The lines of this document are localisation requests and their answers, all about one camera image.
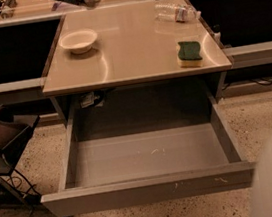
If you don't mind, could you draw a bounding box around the white tag under table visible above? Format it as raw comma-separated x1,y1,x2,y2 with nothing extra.
79,93,95,108

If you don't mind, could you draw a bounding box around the green and yellow sponge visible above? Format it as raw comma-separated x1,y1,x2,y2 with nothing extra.
177,41,203,68

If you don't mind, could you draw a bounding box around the clear plastic water bottle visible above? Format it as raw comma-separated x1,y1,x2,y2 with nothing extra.
155,2,201,23

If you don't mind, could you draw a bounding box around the white bowl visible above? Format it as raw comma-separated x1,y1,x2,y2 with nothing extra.
59,28,98,54

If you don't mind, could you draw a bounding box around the dark chair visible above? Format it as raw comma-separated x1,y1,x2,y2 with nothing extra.
0,105,41,207

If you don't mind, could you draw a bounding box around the open grey top drawer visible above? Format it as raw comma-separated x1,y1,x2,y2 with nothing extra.
42,85,254,217

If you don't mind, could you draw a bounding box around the black floor cable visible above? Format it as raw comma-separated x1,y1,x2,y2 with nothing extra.
2,164,41,202

